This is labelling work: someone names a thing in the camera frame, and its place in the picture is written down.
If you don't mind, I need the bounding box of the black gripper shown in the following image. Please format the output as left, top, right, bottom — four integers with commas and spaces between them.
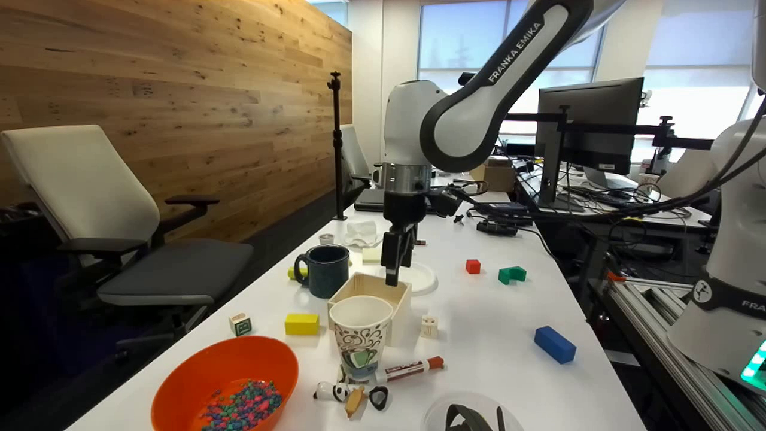
378, 189, 429, 287

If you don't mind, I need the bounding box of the wooden cube with car print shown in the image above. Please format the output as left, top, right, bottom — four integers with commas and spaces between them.
418, 309, 443, 339

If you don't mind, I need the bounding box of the light wooden open box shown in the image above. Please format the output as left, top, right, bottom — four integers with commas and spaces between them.
327, 274, 417, 355

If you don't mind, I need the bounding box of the cardboard box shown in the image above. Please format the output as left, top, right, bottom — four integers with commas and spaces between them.
477, 156, 520, 195

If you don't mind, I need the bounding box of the small printed wooden cube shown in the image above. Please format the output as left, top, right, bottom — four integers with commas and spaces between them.
228, 312, 255, 338

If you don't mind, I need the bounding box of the white paper plate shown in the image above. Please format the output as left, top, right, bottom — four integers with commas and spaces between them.
381, 260, 441, 299

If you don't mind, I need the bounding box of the white crumpled plastic wrap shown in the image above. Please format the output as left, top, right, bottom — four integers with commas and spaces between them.
345, 221, 383, 248

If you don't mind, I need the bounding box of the dark teal ceramic mug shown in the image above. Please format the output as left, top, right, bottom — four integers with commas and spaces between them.
291, 244, 352, 301

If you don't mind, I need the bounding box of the patterned paper cup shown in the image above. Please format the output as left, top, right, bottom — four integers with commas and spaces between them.
325, 292, 398, 386

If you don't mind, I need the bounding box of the black controller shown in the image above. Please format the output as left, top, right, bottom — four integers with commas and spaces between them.
477, 212, 535, 240

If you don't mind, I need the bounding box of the black flat device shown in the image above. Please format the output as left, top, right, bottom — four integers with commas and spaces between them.
471, 199, 530, 217

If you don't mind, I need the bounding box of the green arch block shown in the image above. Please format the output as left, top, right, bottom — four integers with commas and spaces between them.
496, 264, 529, 287

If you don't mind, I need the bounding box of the red Expo marker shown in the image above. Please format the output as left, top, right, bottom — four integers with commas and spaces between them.
372, 355, 447, 386

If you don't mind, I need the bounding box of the yellow rectangular block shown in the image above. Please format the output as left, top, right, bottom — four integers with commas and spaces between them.
281, 312, 323, 338

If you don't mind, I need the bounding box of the black tripod stand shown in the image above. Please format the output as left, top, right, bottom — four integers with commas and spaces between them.
325, 69, 352, 223

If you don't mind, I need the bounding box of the black round tag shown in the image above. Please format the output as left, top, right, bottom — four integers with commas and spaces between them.
366, 384, 393, 414

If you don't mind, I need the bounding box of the white black small tube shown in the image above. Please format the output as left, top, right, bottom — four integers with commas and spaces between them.
311, 381, 364, 404

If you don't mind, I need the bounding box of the tan small flat piece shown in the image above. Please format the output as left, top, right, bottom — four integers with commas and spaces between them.
343, 387, 368, 422

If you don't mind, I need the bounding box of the blue rectangular block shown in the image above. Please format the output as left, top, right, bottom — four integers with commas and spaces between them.
530, 324, 578, 367

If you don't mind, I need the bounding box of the pile of colourful beads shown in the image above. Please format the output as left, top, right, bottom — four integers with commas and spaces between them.
198, 379, 284, 431

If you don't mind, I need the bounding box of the black computer monitor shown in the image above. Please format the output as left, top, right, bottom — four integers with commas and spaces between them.
534, 76, 645, 208

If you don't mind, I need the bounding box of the orange plastic bowl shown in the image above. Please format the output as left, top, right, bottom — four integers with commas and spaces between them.
147, 336, 302, 431

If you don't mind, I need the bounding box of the cluttered office desk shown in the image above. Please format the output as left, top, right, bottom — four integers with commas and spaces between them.
512, 163, 715, 241

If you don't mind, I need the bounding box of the white grey office chair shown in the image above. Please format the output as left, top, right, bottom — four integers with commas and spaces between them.
0, 123, 255, 355

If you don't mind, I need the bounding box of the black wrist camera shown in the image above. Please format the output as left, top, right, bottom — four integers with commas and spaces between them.
426, 189, 465, 221

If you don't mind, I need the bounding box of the aluminium mounting rail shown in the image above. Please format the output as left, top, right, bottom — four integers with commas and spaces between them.
594, 271, 766, 431

